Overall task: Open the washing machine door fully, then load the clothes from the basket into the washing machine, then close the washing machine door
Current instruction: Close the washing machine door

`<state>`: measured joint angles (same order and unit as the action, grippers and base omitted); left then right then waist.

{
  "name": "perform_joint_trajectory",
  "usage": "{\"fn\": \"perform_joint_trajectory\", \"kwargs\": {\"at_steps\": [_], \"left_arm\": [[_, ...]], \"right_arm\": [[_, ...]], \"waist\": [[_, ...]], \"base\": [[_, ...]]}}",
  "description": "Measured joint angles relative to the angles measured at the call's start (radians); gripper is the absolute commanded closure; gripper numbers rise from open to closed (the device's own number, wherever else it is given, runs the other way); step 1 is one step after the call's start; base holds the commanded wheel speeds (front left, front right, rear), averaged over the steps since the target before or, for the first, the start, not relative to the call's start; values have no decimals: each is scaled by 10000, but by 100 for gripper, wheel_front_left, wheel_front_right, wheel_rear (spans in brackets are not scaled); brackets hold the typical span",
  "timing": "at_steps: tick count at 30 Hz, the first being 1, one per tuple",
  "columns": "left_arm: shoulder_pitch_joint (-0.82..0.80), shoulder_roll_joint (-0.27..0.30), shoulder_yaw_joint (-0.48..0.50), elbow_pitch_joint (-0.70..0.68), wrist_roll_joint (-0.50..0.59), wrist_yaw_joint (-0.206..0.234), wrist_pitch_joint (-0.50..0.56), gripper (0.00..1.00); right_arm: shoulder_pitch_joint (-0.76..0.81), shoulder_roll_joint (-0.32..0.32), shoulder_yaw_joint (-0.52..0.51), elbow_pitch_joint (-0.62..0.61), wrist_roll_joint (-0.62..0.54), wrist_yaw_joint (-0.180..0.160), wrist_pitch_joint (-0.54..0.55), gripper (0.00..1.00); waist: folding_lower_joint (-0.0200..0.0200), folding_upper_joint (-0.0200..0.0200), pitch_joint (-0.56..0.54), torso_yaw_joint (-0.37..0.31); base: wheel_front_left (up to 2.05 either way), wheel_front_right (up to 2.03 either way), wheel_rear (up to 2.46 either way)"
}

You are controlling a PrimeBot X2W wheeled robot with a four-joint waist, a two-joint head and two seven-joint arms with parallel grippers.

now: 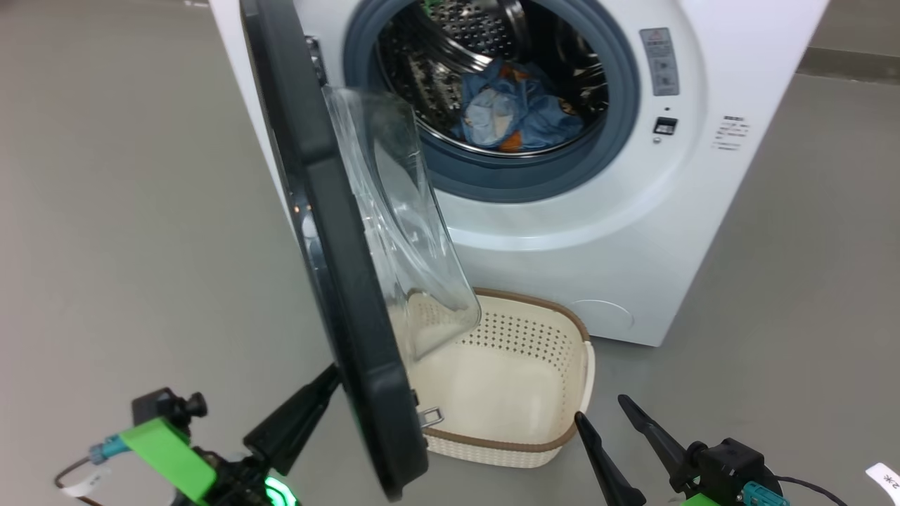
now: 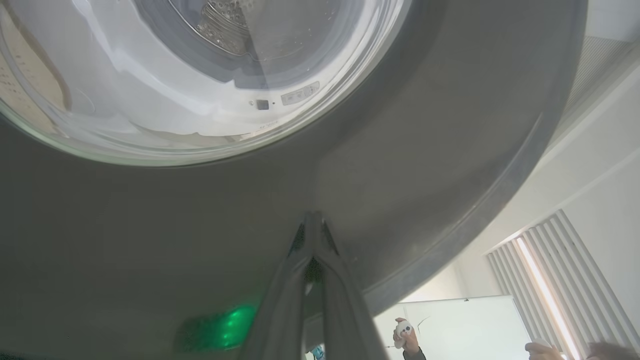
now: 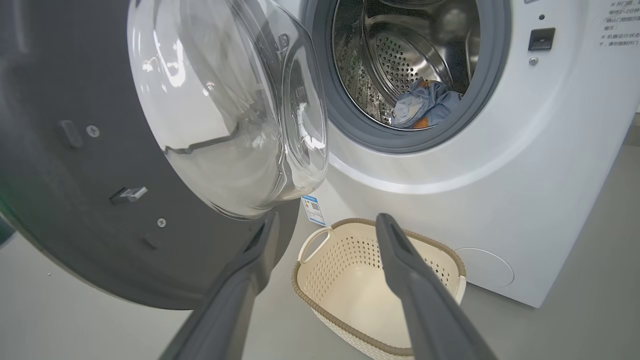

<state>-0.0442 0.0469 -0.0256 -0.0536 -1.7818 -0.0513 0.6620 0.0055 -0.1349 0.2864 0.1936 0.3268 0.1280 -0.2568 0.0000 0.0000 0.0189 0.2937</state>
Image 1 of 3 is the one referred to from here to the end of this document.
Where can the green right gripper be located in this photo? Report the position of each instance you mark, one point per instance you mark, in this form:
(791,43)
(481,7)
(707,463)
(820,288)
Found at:
(699,500)

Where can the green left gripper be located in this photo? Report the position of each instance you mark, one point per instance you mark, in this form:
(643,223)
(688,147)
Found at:
(172,464)

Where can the black-rimmed glass washer door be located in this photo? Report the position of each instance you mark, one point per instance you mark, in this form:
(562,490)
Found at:
(337,246)

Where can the blue bear-print garment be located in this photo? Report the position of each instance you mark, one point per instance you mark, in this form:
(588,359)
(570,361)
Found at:
(541,112)

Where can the cream white garment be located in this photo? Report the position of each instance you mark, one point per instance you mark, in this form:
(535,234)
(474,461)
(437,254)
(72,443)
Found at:
(489,112)

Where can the white front-load washing machine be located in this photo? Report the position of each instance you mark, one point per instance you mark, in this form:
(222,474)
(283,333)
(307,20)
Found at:
(703,232)

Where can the grey rubber door gasket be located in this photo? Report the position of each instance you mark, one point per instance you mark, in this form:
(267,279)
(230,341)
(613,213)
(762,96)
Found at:
(619,126)

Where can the black door latch socket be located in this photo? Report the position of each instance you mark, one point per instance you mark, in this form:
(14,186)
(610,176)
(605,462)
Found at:
(665,126)

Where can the stainless steel washing machine drum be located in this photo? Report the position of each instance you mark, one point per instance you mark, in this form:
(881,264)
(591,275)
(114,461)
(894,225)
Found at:
(464,28)

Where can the cream perforated laundry basket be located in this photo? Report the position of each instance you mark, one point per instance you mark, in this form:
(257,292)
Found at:
(506,393)

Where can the round white filter cover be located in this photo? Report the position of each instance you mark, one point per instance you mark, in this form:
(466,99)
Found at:
(601,315)

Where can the black printed text label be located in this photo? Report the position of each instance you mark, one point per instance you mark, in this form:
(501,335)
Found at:
(731,133)

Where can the grey warning sticker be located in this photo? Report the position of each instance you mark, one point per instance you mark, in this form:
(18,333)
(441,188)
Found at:
(659,62)

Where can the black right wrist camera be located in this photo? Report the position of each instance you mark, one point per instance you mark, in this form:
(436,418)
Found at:
(731,464)

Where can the teal right camera connector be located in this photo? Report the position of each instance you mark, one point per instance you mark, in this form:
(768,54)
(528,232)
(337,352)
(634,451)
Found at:
(763,494)

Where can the teal camera connector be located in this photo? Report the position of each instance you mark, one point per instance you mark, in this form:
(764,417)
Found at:
(763,494)
(109,448)

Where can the teal left camera connector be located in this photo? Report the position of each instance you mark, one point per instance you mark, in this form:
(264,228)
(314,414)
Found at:
(109,448)

